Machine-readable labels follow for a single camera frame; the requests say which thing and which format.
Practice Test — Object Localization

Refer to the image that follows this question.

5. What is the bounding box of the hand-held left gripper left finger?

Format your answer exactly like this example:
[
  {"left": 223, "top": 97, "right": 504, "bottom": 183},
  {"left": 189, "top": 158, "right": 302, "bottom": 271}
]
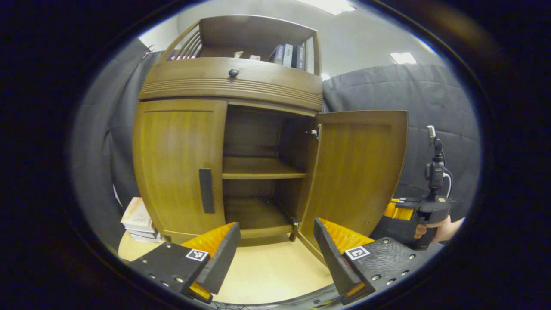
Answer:
[{"left": 128, "top": 222, "right": 241, "bottom": 304}]

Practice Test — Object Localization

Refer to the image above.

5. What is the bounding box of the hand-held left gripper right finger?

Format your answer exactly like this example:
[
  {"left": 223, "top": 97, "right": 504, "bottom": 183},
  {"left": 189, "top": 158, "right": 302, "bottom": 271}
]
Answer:
[{"left": 313, "top": 218, "right": 431, "bottom": 305}]

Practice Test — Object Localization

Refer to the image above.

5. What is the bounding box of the wooden cabinet door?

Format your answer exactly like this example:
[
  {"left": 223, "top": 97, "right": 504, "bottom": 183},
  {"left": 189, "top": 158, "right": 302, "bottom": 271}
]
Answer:
[
  {"left": 297, "top": 110, "right": 408, "bottom": 265},
  {"left": 132, "top": 99, "right": 228, "bottom": 244}
]

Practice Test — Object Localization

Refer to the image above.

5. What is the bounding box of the black door handle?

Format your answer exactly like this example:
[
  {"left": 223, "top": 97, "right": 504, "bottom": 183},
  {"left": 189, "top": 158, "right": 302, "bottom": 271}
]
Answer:
[{"left": 199, "top": 168, "right": 216, "bottom": 214}]

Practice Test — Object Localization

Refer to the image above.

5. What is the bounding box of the wooden double-door shoe cabinet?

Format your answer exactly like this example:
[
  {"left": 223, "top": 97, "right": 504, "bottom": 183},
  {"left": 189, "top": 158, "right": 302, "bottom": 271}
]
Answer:
[{"left": 131, "top": 15, "right": 409, "bottom": 265}]

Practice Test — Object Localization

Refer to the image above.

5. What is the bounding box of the wooden inner cabinet shelf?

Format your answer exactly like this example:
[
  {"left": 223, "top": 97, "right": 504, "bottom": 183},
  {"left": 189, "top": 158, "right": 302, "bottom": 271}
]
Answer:
[{"left": 222, "top": 156, "right": 307, "bottom": 180}]

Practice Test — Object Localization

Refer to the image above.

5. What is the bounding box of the wooden cabinet drawer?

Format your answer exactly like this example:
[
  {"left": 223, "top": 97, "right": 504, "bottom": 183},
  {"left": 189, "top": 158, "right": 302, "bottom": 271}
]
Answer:
[{"left": 139, "top": 57, "right": 323, "bottom": 112}]

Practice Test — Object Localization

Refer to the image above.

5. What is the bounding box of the stack of books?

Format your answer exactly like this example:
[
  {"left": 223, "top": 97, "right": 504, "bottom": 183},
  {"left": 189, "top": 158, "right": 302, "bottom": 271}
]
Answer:
[{"left": 121, "top": 197, "right": 164, "bottom": 243}]

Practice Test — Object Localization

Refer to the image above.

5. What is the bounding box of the black backdrop cloth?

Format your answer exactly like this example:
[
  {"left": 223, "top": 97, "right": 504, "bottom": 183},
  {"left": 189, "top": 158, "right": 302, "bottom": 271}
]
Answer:
[{"left": 71, "top": 38, "right": 482, "bottom": 254}]

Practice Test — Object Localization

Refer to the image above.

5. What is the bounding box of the small ceiling light panel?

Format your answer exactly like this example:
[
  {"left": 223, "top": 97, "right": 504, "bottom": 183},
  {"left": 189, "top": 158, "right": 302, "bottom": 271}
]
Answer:
[{"left": 390, "top": 52, "right": 417, "bottom": 65}]

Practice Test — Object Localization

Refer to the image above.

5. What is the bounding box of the large ceiling light panel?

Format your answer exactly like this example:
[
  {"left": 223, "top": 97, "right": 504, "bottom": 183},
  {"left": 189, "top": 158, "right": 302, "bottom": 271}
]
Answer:
[{"left": 297, "top": 0, "right": 357, "bottom": 16}]

